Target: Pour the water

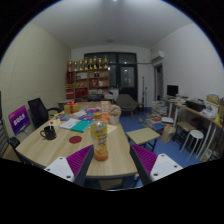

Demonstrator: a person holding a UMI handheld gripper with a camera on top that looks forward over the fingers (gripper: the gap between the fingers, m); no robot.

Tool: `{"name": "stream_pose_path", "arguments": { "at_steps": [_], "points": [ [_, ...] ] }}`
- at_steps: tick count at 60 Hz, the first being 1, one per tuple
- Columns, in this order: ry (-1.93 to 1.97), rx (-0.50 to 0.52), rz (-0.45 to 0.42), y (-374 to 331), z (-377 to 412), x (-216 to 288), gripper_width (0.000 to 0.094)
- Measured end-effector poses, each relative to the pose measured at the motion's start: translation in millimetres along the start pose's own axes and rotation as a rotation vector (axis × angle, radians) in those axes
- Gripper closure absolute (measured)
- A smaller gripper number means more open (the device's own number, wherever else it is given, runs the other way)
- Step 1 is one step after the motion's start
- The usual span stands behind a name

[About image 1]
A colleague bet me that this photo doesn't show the black computer monitor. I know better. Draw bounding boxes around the black computer monitor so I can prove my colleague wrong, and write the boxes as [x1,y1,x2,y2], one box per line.
[166,84,180,98]

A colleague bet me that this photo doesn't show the white air conditioner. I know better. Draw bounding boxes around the white air conditioner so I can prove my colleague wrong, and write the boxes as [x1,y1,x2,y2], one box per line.
[150,50,166,64]

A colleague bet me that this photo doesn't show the pink flowers in white pot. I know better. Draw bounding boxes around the pink flowers in white pot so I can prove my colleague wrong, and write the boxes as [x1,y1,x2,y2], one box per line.
[108,104,122,126]

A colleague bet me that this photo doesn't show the purple sign board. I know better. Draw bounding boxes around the purple sign board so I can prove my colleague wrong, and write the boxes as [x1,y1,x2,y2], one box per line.
[7,105,31,136]

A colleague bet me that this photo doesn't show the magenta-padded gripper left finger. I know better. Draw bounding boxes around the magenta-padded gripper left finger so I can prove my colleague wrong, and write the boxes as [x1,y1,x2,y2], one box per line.
[44,144,95,188]

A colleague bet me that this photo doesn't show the pile of books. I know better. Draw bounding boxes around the pile of books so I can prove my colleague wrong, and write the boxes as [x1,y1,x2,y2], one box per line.
[146,99,175,128]

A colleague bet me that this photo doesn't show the long wooden desk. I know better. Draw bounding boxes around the long wooden desk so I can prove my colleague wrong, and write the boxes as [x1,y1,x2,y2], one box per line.
[168,98,224,161]

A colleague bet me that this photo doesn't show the yellow-labelled drink bottle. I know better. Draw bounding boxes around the yellow-labelled drink bottle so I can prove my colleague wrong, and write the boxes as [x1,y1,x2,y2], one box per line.
[89,112,110,162]

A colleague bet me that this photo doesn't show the brown paper bag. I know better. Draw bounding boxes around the brown paper bag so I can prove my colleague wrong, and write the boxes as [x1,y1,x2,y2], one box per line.
[160,124,177,144]

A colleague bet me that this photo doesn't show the black microphone stand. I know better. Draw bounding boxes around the black microphone stand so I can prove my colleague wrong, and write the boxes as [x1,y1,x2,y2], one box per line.
[141,76,149,108]

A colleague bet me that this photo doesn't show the grey armchair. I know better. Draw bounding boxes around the grey armchair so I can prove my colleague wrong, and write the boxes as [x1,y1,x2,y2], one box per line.
[115,93,138,116]

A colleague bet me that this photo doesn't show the black office chair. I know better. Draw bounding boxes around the black office chair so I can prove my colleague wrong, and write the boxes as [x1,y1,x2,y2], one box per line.
[27,97,63,129]

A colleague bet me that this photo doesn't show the small wooden side table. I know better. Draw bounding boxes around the small wooden side table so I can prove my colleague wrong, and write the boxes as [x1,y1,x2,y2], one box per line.
[125,127,162,153]

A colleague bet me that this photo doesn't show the black dotted mug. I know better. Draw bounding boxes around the black dotted mug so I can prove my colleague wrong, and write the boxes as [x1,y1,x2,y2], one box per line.
[39,125,58,141]

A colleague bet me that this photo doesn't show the blue book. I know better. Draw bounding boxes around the blue book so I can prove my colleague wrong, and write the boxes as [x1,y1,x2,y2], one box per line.
[55,112,72,122]

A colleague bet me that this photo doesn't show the yellow notepad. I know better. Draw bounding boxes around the yellow notepad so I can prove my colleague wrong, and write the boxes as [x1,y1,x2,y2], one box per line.
[49,118,63,127]

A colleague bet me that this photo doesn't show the flat round red coaster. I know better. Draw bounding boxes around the flat round red coaster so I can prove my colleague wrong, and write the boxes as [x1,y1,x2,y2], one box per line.
[68,135,83,145]

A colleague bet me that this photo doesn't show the white round stool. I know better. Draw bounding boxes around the white round stool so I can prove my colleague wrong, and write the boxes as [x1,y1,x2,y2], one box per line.
[179,129,205,163]

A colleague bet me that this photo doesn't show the wooden shelf unit with trophies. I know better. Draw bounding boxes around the wooden shelf unit with trophies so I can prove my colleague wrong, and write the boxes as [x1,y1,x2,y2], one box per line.
[64,55,111,100]

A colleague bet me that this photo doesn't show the brown wooden stool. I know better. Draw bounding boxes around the brown wooden stool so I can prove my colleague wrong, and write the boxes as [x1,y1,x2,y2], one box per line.
[173,120,197,143]

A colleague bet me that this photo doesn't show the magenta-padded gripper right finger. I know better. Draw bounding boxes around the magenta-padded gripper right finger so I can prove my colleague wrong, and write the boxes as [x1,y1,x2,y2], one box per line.
[129,143,184,187]

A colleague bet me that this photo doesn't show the pink packet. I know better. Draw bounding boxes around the pink packet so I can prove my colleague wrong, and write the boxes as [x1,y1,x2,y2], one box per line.
[84,106,102,114]

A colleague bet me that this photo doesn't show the yellow gift box, red ribbon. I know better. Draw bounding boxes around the yellow gift box, red ribbon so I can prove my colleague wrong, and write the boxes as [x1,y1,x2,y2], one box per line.
[63,99,81,115]

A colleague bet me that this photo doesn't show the orange carton box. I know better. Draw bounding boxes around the orange carton box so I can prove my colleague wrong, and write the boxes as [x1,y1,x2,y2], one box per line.
[100,100,111,115]

